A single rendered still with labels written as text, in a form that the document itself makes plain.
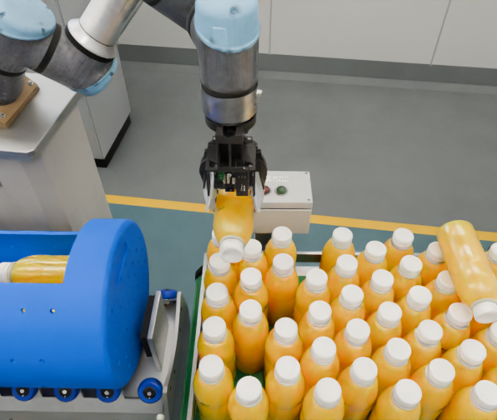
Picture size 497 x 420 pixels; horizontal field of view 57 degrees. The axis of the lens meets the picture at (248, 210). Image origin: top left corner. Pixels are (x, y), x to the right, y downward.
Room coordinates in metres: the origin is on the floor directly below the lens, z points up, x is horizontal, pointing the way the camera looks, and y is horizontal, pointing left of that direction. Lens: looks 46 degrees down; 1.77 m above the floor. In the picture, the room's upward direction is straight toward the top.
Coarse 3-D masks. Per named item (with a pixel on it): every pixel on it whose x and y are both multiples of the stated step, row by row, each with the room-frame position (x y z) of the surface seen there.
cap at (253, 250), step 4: (252, 240) 0.59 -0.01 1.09; (256, 240) 0.59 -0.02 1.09; (248, 244) 0.57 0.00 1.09; (252, 244) 0.57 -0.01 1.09; (256, 244) 0.57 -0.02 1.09; (260, 244) 0.57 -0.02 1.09; (244, 248) 0.56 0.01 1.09; (248, 248) 0.56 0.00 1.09; (252, 248) 0.56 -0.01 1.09; (256, 248) 0.56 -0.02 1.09; (260, 248) 0.56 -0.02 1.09; (244, 252) 0.56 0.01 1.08; (248, 252) 0.55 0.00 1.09; (252, 252) 0.55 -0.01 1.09; (256, 252) 0.55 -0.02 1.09; (260, 252) 0.56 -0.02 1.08; (244, 256) 0.56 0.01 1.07; (248, 256) 0.55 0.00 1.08; (252, 256) 0.55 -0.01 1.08; (256, 256) 0.55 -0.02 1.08
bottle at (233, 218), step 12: (228, 192) 0.56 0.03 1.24; (216, 204) 0.55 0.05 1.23; (228, 204) 0.53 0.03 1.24; (240, 204) 0.53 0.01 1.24; (252, 204) 0.55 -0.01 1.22; (216, 216) 0.51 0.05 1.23; (228, 216) 0.50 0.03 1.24; (240, 216) 0.50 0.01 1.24; (252, 216) 0.52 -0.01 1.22; (216, 228) 0.49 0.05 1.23; (228, 228) 0.48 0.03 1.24; (240, 228) 0.48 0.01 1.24; (252, 228) 0.50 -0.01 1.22; (240, 240) 0.47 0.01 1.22
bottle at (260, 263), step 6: (246, 258) 0.56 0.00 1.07; (258, 258) 0.56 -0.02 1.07; (264, 258) 0.57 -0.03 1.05; (240, 264) 0.55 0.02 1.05; (246, 264) 0.55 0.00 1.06; (252, 264) 0.55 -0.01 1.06; (258, 264) 0.55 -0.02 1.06; (264, 264) 0.56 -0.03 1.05; (240, 270) 0.55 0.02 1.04; (264, 270) 0.55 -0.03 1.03; (264, 276) 0.55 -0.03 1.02
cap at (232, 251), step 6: (228, 240) 0.46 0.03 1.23; (234, 240) 0.46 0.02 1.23; (222, 246) 0.46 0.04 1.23; (228, 246) 0.45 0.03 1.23; (234, 246) 0.45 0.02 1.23; (240, 246) 0.45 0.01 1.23; (222, 252) 0.45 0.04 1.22; (228, 252) 0.45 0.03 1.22; (234, 252) 0.45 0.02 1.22; (240, 252) 0.45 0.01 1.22; (222, 258) 0.45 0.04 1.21; (228, 258) 0.45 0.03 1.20; (234, 258) 0.45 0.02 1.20; (240, 258) 0.45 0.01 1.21
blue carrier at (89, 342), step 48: (0, 240) 0.58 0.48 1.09; (48, 240) 0.58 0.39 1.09; (96, 240) 0.46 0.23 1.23; (0, 288) 0.38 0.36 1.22; (48, 288) 0.38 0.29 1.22; (96, 288) 0.38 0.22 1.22; (144, 288) 0.51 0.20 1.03; (0, 336) 0.33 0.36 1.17; (48, 336) 0.33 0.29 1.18; (96, 336) 0.33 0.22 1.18; (0, 384) 0.31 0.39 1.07; (48, 384) 0.30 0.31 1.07; (96, 384) 0.30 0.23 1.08
